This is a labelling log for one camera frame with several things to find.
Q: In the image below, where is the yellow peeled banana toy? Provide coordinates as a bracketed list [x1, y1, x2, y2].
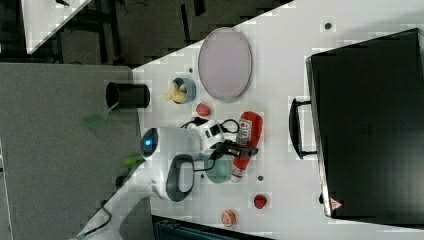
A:
[161, 82, 187, 104]

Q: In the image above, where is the green spatula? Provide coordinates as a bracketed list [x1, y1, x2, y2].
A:
[81, 103, 118, 127]

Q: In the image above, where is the black toaster oven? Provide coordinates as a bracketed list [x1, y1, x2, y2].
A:
[305, 28, 424, 229]

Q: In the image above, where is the red strawberry near plate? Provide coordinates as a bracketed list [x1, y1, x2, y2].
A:
[196, 103, 211, 117]

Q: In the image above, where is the orange slice toy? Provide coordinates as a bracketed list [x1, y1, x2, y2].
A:
[221, 209, 237, 227]

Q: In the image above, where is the red strawberry toy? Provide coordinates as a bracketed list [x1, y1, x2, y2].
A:
[253, 194, 267, 209]

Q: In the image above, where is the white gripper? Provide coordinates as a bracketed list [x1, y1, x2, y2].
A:
[196, 120, 259, 158]

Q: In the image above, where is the pink oval plate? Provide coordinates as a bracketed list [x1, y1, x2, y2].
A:
[198, 27, 252, 103]

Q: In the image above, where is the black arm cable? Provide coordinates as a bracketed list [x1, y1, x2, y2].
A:
[179, 116, 241, 174]

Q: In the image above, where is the black cup upper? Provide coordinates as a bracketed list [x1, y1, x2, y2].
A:
[105, 82, 150, 109]

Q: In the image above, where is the green lime toy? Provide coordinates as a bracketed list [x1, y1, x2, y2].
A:
[124, 155, 143, 166]

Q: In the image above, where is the blue bowl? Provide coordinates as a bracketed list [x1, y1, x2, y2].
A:
[171, 78, 196, 104]

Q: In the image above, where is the green small pot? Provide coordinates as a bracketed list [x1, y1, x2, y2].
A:
[204, 156, 233, 184]

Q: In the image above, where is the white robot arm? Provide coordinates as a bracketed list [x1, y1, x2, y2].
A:
[70, 118, 258, 240]

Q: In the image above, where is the red ketchup bottle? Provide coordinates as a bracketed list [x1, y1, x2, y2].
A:
[231, 111, 263, 183]

